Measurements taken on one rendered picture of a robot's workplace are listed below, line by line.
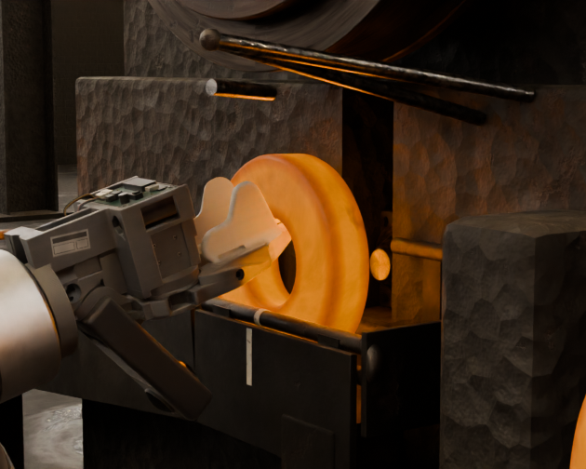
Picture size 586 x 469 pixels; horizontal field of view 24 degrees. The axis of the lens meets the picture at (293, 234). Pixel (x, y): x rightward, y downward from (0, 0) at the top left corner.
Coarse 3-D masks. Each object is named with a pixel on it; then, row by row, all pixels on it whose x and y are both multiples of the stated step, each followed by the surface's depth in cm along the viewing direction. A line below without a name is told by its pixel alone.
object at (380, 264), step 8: (384, 240) 101; (392, 240) 101; (376, 248) 101; (384, 248) 100; (376, 256) 100; (384, 256) 100; (392, 256) 99; (376, 264) 101; (384, 264) 100; (392, 264) 99; (376, 272) 101; (384, 272) 100; (392, 272) 99; (384, 280) 100
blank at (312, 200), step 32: (256, 160) 98; (288, 160) 95; (320, 160) 96; (288, 192) 95; (320, 192) 92; (288, 224) 95; (320, 224) 92; (352, 224) 92; (320, 256) 92; (352, 256) 92; (256, 288) 99; (320, 288) 92; (352, 288) 92; (320, 320) 92; (352, 320) 93
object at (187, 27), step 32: (160, 0) 102; (320, 0) 86; (352, 0) 83; (384, 0) 81; (416, 0) 84; (192, 32) 99; (224, 32) 95; (256, 32) 92; (288, 32) 89; (320, 32) 86; (352, 32) 83; (384, 32) 88; (224, 64) 95; (256, 64) 92
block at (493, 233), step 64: (448, 256) 76; (512, 256) 72; (576, 256) 72; (448, 320) 77; (512, 320) 72; (576, 320) 73; (448, 384) 77; (512, 384) 73; (576, 384) 74; (448, 448) 77; (512, 448) 73
